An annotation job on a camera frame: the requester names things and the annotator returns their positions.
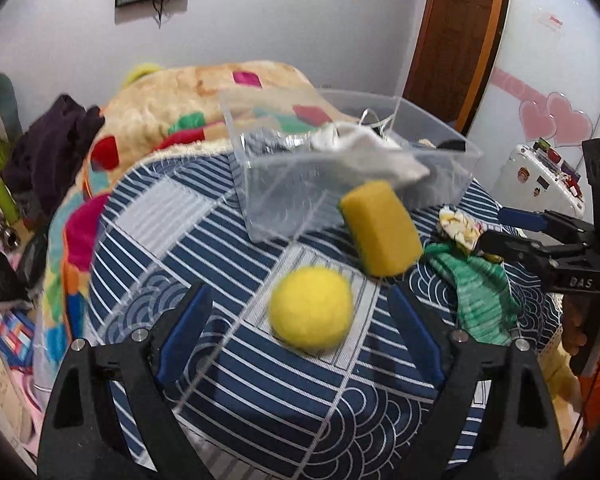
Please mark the red white wall label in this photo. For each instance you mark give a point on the red white wall label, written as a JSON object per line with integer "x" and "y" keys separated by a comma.
{"x": 550, "y": 21}

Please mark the beige plush patchwork blanket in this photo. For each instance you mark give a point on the beige plush patchwork blanket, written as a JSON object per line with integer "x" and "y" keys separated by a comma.
{"x": 170, "y": 100}

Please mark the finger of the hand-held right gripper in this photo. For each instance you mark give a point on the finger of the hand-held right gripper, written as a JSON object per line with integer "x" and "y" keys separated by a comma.
{"x": 521, "y": 218}
{"x": 510, "y": 249}

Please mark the clear plastic box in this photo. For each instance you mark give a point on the clear plastic box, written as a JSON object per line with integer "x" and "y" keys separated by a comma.
{"x": 290, "y": 195}

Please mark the green knitted sock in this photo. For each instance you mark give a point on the green knitted sock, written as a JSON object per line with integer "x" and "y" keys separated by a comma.
{"x": 480, "y": 290}

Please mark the teal chair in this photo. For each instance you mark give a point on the teal chair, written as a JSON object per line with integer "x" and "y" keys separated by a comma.
{"x": 2, "y": 97}

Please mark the black bag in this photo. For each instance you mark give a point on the black bag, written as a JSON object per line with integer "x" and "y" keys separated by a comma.
{"x": 5, "y": 275}

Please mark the yellow sponge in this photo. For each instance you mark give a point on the yellow sponge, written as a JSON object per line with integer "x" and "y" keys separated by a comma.
{"x": 380, "y": 232}

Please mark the pale yellow cloth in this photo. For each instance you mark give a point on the pale yellow cloth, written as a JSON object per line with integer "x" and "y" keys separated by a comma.
{"x": 560, "y": 380}

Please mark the pink heart wall stickers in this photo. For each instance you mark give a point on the pink heart wall stickers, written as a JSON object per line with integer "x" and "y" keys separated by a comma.
{"x": 560, "y": 120}

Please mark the white cloth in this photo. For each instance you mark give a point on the white cloth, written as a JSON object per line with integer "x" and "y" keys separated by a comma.
{"x": 375, "y": 155}

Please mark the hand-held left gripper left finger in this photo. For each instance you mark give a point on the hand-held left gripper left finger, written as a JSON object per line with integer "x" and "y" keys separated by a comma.
{"x": 180, "y": 341}

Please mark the floral cloth scrunchie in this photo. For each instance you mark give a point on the floral cloth scrunchie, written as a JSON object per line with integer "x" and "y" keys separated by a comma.
{"x": 460, "y": 230}

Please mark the colourful printed box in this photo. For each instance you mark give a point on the colourful printed box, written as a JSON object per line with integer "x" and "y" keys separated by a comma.
{"x": 10, "y": 335}

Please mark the person's right hand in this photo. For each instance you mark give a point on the person's right hand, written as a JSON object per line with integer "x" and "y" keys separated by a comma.
{"x": 572, "y": 327}

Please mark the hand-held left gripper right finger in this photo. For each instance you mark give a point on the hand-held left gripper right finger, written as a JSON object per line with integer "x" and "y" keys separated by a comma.
{"x": 421, "y": 336}

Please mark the black soft item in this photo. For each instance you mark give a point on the black soft item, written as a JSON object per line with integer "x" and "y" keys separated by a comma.
{"x": 452, "y": 145}

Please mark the yellow felt ball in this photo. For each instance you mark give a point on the yellow felt ball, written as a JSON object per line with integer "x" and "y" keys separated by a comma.
{"x": 310, "y": 310}

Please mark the dark purple clothing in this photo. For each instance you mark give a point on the dark purple clothing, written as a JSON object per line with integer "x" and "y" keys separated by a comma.
{"x": 50, "y": 150}

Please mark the blue striped bedspread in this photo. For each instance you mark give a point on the blue striped bedspread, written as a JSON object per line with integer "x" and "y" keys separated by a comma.
{"x": 260, "y": 400}

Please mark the brown wooden door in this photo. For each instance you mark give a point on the brown wooden door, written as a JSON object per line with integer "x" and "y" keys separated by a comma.
{"x": 455, "y": 40}

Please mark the grey silver cloth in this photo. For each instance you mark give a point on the grey silver cloth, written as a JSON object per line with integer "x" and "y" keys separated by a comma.
{"x": 275, "y": 141}

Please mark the white suitcase with stickers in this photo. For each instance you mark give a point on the white suitcase with stickers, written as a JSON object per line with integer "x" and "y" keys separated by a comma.
{"x": 535, "y": 180}

